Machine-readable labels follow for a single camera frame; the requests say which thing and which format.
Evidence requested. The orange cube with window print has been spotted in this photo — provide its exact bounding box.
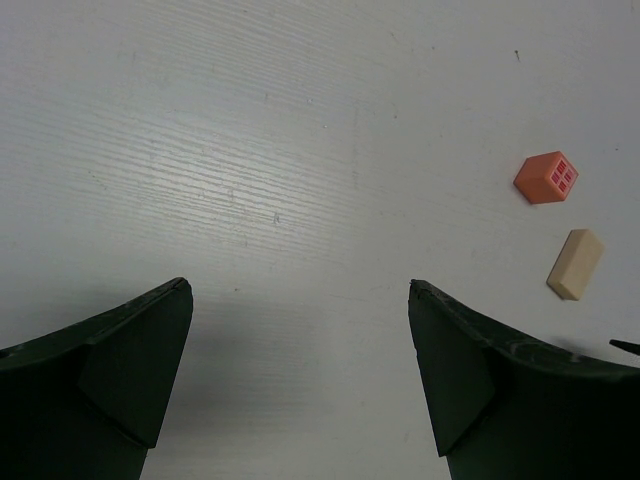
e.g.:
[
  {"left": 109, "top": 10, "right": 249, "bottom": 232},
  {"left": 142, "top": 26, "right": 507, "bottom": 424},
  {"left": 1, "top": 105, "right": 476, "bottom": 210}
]
[{"left": 513, "top": 151, "right": 579, "bottom": 205}]

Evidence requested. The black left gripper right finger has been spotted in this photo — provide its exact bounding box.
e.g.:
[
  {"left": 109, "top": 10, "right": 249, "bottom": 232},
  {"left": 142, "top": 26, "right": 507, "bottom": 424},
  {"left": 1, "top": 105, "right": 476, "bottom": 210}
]
[{"left": 408, "top": 280, "right": 639, "bottom": 479}]

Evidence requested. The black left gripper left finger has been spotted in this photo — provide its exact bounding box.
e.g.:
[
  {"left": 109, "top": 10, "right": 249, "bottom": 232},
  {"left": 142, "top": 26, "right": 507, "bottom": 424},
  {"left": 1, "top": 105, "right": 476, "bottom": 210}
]
[{"left": 1, "top": 278, "right": 193, "bottom": 479}]

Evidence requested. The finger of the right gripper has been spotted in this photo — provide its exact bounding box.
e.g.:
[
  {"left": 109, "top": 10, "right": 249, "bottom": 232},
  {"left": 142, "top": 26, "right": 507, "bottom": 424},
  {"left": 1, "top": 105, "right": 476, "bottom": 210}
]
[{"left": 609, "top": 339, "right": 640, "bottom": 356}]

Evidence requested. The cream rectangular wood block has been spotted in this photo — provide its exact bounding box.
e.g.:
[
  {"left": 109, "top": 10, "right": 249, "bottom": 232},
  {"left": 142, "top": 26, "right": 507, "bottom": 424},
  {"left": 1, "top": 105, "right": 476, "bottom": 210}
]
[{"left": 546, "top": 229, "right": 604, "bottom": 301}]

